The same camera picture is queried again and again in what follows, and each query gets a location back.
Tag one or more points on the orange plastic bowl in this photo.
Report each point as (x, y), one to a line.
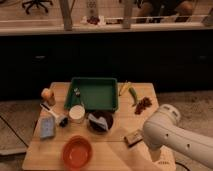
(76, 153)

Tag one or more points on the grey cloth in bowl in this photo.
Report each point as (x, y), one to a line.
(100, 121)

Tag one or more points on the white cup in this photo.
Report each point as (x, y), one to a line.
(77, 113)

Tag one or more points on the dark bowl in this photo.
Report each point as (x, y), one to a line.
(106, 115)

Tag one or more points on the green plastic tray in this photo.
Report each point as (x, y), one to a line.
(95, 93)

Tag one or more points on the yellow sticks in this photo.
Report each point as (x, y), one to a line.
(124, 88)

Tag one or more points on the person sitting in background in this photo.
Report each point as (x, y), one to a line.
(183, 8)

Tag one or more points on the blue sponge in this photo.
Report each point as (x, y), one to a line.
(47, 127)

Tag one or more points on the small object in tray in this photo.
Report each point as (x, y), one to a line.
(77, 92)

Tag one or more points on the green chili pepper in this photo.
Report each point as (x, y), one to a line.
(134, 96)

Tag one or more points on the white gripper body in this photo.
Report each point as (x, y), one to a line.
(155, 154)

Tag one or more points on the white handled dish brush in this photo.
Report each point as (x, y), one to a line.
(60, 119)

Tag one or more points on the wooden board eraser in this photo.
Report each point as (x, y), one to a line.
(133, 138)

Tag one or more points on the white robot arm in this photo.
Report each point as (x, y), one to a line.
(161, 128)

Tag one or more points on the black office chair base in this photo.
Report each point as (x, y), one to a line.
(38, 3)

